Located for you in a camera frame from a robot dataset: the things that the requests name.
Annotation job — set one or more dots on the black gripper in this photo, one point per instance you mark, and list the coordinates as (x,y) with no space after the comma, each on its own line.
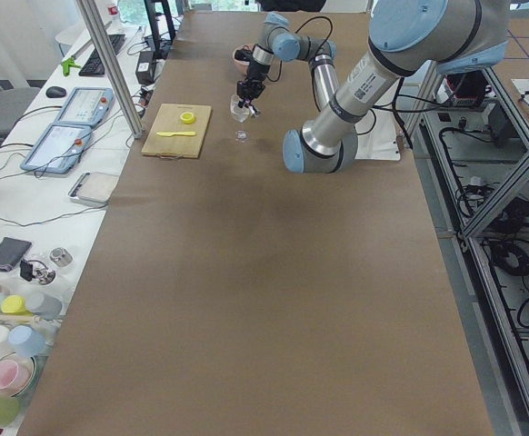
(253,73)

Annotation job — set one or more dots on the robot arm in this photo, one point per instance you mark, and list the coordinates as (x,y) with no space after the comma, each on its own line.
(459,36)

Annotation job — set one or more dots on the clear wine glass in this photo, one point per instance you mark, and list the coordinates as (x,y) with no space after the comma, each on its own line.
(240,114)

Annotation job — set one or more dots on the pink bowl of ice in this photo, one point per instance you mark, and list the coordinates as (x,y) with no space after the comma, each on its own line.
(242,67)

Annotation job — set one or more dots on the yellow plastic knife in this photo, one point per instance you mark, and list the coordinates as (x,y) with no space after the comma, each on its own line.
(177,134)

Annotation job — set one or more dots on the bamboo cutting board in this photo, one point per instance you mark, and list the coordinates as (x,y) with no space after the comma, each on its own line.
(167,120)

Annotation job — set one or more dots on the black power adapter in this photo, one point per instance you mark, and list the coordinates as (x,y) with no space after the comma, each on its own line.
(145,68)

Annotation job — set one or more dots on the far teach pendant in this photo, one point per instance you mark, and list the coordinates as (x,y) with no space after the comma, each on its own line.
(86,106)

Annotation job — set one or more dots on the teach pendant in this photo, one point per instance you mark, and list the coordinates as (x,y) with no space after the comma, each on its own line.
(58,149)
(86,106)

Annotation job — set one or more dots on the silver kitchen scale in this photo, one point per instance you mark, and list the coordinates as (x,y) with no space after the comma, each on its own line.
(93,188)

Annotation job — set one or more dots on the green clamp tool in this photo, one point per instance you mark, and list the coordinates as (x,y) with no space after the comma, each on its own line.
(68,64)

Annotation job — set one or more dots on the black computer mouse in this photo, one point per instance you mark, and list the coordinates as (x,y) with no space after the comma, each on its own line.
(55,92)

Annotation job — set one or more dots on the near teach pendant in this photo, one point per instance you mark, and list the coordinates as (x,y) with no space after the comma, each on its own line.
(58,149)

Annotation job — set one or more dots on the steel cylinder weight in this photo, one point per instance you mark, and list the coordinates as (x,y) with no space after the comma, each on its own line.
(61,257)

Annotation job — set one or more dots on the dark grey cloth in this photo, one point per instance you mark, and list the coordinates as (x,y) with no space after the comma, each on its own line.
(11,252)

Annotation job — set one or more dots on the yellow cup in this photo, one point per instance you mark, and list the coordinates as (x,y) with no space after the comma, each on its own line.
(14,305)

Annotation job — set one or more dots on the blue cup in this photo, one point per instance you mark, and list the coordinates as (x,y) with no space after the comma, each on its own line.
(25,341)

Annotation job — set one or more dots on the pink cup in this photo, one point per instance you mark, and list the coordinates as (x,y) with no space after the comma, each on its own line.
(14,376)

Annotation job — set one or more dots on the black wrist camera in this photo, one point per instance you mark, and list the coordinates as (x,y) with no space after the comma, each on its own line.
(243,55)

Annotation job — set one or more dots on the white camera post base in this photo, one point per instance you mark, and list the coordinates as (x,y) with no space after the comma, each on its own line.
(376,136)

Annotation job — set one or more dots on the aluminium frame post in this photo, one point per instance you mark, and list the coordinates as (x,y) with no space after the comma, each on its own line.
(96,29)

